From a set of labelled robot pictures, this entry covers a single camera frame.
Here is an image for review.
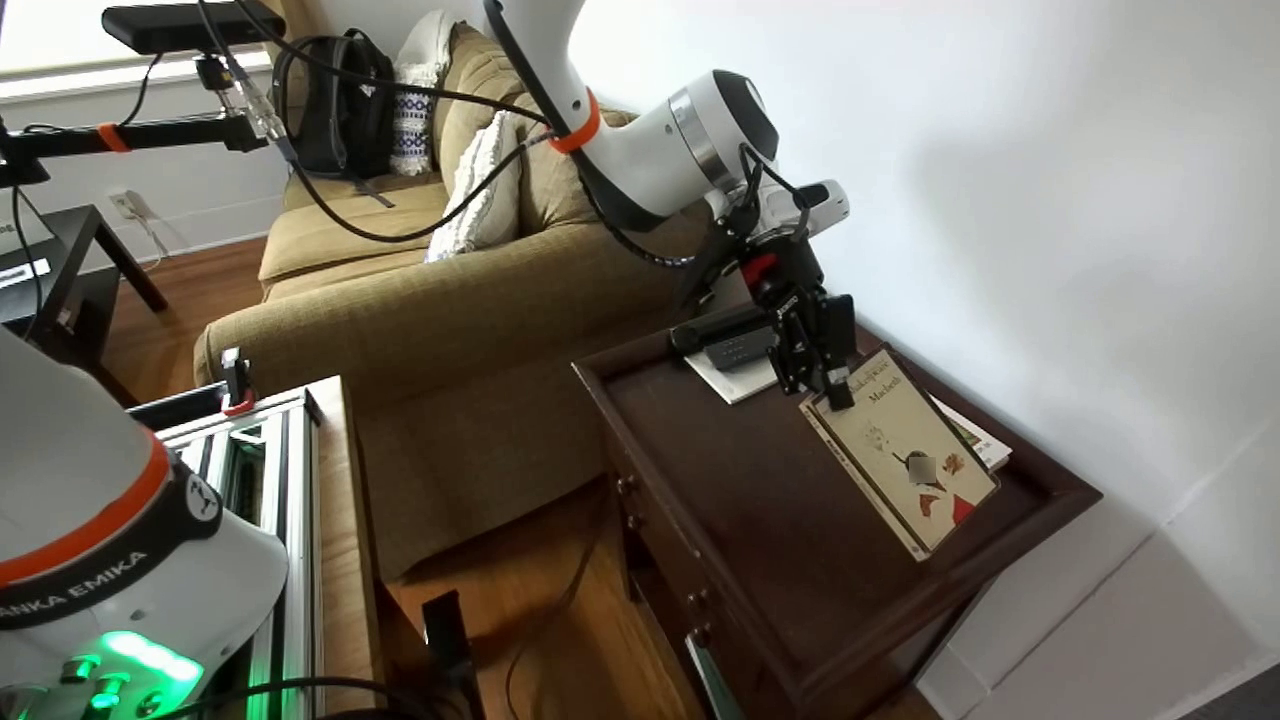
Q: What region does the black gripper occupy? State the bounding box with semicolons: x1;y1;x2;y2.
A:
740;235;862;418

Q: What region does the white paperback book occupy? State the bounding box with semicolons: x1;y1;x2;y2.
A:
798;350;1003;570

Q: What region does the pale teal thin book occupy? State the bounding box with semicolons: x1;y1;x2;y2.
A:
679;626;744;720

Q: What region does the flat black remote control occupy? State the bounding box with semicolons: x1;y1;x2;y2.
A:
701;329;787;376

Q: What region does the long black remote control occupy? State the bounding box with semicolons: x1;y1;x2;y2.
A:
660;313;766;353

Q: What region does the dark brown wooden nightstand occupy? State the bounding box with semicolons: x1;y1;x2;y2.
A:
569;299;1108;720

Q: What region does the white throw pillow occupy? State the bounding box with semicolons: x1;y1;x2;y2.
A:
419;109;538;267

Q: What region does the olive fabric sofa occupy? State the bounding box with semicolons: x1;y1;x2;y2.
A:
193;18;751;583

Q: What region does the black rectangular object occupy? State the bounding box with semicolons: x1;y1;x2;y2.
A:
419;587;489;720

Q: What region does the white patterned cushion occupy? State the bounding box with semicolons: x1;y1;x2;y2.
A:
390;8;460;183

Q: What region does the aluminium profile robot stand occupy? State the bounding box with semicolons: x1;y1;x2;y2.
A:
126;376;353;720

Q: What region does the black bag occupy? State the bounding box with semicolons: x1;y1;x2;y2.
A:
281;28;402;183

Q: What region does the black red clamp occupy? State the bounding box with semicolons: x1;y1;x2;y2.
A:
218;343;262;421

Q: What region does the black side table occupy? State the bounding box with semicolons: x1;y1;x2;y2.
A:
0;200;171;376

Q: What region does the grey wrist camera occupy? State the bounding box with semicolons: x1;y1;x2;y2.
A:
787;175;858;244

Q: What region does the thin dark power cable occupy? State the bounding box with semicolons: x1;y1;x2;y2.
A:
497;524;610;720

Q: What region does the orange cable clamp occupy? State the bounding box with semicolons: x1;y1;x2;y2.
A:
547;97;610;159

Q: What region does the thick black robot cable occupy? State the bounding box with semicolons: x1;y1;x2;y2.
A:
264;32;572;137

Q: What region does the black cable with grey connector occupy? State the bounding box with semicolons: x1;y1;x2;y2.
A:
193;0;564;251

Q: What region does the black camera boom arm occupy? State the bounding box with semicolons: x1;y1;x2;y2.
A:
0;51;277;192

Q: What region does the white wall outlet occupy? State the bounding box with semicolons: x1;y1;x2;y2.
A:
104;183;157;232

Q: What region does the black stereo camera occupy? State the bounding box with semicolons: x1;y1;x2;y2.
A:
98;0;291;61

